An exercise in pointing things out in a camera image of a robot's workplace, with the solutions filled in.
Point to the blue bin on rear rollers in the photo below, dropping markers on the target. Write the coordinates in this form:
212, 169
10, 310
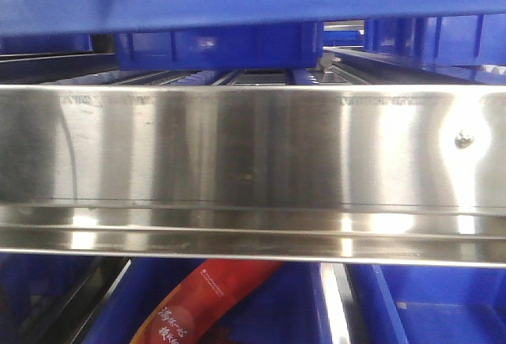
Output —
274, 46

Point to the lower blue bin with packet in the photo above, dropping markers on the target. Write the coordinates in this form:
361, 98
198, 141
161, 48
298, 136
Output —
288, 308

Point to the lower right blue bin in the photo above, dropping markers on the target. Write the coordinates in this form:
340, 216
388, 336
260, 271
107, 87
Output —
416, 304

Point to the lower left blue bin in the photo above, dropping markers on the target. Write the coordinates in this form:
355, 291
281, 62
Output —
33, 288

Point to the red snack packet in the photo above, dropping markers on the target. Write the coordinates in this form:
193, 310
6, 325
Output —
202, 298

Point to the steel front shelf rail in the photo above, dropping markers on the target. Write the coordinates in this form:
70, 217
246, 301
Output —
406, 174

